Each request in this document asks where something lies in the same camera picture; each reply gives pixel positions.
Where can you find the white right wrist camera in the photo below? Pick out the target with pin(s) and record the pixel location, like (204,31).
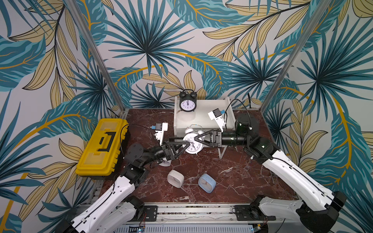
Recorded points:
(217,116)

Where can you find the white twin-bell alarm clock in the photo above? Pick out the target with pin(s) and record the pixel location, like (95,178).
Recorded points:
(165,163)

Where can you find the white square alarm clock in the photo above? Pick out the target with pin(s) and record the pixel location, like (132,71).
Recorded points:
(175,178)

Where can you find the aluminium corner post right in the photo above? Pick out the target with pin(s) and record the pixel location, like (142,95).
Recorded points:
(314,19)

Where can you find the aluminium corner post left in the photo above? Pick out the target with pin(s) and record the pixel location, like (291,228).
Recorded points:
(79,19)

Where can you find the aluminium corner post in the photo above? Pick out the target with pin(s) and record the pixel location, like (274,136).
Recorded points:
(79,19)
(314,19)

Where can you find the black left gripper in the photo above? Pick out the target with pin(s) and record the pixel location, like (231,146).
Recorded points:
(169,150)

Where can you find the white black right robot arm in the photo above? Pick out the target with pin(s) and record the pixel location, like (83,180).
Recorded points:
(317,207)

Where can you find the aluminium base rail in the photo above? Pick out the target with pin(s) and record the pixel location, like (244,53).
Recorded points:
(181,218)

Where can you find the light blue square clock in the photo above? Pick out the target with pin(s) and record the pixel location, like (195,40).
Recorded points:
(207,183)

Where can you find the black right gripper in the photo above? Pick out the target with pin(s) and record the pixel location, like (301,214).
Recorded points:
(216,138)

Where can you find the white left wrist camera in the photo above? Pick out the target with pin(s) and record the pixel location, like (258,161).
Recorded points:
(160,129)

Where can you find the yellow black toolbox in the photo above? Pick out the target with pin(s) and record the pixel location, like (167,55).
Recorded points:
(102,151)

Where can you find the black twin-bell alarm clock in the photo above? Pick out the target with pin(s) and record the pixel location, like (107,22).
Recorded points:
(188,100)

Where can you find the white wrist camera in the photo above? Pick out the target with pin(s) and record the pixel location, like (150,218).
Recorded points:
(217,116)
(160,129)

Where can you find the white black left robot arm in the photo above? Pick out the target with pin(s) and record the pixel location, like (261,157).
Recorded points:
(118,205)

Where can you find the white two-tier shelf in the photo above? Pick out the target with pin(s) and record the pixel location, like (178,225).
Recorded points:
(200,116)

